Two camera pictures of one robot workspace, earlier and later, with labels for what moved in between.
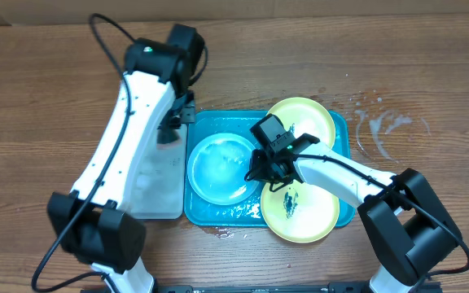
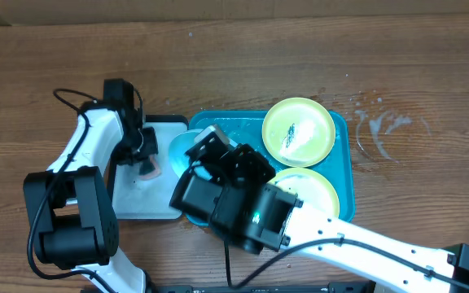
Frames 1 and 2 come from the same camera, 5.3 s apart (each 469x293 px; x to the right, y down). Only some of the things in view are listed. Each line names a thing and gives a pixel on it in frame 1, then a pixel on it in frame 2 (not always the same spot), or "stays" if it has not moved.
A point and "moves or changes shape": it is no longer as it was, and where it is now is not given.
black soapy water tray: (159, 189) stays
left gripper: (189, 117) to (150, 134)
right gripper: (260, 165) to (208, 150)
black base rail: (334, 287) stays
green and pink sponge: (168, 139) to (150, 169)
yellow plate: (304, 115) stays
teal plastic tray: (199, 124) stays
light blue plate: (216, 168) moves or changes shape
